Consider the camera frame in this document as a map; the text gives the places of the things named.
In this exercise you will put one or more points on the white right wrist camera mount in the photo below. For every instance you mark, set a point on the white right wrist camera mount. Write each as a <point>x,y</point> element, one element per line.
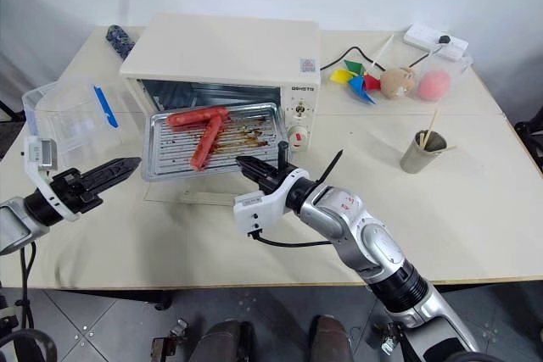
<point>263,209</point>

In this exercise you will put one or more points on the white power strip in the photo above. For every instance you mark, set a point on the white power strip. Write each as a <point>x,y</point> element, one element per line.
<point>420,34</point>

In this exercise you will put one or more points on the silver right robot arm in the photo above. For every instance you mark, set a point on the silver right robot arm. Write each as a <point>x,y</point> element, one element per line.
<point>369,239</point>

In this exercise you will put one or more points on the cream oven knob red mark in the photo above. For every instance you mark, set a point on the cream oven knob red mark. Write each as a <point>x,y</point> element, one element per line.
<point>298,136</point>

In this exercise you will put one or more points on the dark blue patterned bundle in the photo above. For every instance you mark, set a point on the dark blue patterned bundle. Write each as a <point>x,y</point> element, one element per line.
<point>120,40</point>

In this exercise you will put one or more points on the pink peach ball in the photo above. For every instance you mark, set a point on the pink peach ball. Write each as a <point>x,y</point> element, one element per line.
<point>433,85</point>

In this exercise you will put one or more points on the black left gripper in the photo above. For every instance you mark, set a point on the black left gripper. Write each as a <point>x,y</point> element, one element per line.
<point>74,190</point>

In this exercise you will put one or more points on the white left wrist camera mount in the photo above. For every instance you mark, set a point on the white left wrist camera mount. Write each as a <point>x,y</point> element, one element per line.
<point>40,152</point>

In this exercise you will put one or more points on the grey paper cup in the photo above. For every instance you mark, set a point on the grey paper cup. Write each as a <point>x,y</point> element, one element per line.
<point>418,158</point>

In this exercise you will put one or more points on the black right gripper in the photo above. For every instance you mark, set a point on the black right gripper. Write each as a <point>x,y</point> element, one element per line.
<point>278,177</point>

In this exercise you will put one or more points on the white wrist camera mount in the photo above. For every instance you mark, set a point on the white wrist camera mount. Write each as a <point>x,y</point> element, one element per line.
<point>263,209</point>
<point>40,152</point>

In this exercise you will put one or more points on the beige plush toy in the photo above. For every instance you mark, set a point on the beige plush toy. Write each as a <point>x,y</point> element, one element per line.
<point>396,82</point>

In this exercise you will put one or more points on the red sausage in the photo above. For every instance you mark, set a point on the red sausage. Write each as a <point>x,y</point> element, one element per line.
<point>205,146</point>
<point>191,117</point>

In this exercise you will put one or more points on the clear plastic box blue latch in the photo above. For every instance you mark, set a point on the clear plastic box blue latch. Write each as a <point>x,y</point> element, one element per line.
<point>76,116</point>

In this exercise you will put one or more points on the black power plug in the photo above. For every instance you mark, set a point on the black power plug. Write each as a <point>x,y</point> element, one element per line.
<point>444,39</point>

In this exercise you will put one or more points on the metal floor bracket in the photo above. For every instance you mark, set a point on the metal floor bracket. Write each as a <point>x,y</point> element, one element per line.
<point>388,338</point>
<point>169,338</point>

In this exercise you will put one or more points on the black curved hoop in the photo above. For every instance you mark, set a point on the black curved hoop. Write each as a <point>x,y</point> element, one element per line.
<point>25,345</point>

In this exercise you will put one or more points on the wooden stick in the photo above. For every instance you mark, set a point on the wooden stick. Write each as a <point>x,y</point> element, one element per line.
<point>432,124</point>
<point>422,141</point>

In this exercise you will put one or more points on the ribbed metal baking tray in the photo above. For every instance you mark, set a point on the ribbed metal baking tray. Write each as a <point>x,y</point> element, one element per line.
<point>250,124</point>

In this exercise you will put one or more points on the cream white toaster oven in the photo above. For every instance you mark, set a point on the cream white toaster oven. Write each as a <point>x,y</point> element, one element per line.
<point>220,46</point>

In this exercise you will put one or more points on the dark rounded shape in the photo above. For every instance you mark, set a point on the dark rounded shape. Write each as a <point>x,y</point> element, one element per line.
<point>331,338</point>
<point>227,341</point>

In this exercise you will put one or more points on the colourful paper pinwheel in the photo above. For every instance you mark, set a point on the colourful paper pinwheel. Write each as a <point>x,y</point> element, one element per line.
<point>358,82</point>

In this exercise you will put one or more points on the black table caster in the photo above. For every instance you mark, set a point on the black table caster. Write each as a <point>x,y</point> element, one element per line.
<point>163,300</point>

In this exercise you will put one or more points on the clear plastic jug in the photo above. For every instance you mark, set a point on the clear plastic jug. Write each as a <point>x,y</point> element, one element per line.
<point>460,66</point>

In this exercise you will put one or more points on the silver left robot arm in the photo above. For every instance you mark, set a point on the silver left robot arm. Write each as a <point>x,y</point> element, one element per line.
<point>17,220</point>

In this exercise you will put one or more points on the black stand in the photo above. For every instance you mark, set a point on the black stand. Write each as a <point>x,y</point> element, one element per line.
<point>530,141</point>

